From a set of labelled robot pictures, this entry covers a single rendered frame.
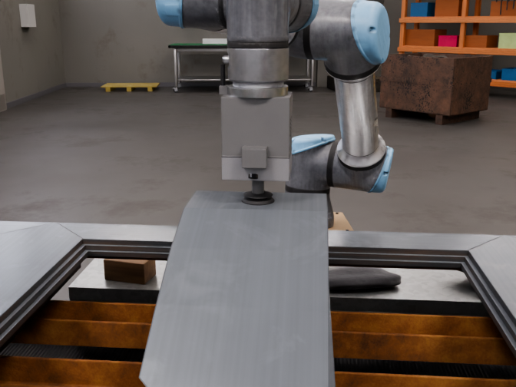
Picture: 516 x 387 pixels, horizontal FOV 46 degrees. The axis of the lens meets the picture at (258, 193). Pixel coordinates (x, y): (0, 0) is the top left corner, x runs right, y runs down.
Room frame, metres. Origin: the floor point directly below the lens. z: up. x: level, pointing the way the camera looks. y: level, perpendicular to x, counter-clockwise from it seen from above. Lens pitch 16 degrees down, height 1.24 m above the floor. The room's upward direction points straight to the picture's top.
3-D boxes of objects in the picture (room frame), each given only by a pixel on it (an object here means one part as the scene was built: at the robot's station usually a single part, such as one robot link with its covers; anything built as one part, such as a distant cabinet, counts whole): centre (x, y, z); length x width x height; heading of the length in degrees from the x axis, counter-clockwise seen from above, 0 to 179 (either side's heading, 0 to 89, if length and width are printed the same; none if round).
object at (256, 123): (0.74, 0.00, 1.10); 0.10 x 0.09 x 0.16; 174
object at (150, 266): (1.26, 0.29, 0.71); 0.10 x 0.06 x 0.05; 74
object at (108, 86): (11.65, 2.42, 0.05); 1.06 x 0.73 x 0.10; 92
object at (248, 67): (0.76, 0.00, 1.18); 0.08 x 0.08 x 0.05
